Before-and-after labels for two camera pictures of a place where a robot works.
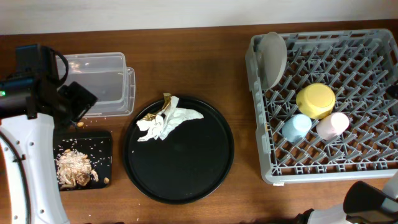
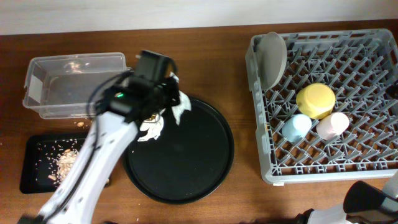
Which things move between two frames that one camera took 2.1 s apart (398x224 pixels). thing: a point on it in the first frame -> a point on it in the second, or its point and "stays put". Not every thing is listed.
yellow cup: (316, 100) stays put
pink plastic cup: (331, 126) stays put
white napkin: (155, 127) stays put
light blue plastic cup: (296, 127) stays put
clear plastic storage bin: (103, 75) -> (61, 86)
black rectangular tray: (97, 145) -> (45, 159)
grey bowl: (272, 56) stays put
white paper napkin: (176, 116) -> (183, 105)
